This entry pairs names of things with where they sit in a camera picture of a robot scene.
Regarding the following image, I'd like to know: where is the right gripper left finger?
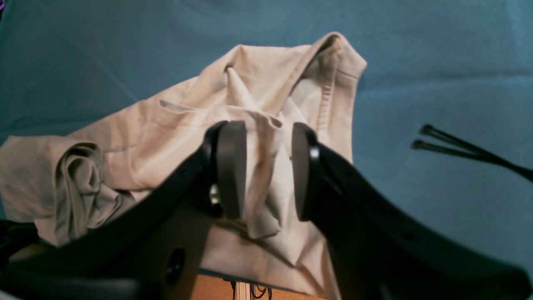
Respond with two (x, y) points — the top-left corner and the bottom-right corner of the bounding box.
(1, 121), (247, 300)

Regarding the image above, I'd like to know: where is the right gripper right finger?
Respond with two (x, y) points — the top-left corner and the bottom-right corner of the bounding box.
(291, 123), (531, 300)

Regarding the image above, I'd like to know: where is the beige T-shirt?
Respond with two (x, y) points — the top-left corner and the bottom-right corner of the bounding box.
(1, 32), (367, 300)

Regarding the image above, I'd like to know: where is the blue table cloth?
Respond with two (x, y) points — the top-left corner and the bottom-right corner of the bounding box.
(0, 0), (533, 298)

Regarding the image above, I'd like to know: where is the black cable tie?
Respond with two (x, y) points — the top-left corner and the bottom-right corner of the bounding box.
(411, 140), (533, 182)
(419, 125), (519, 166)

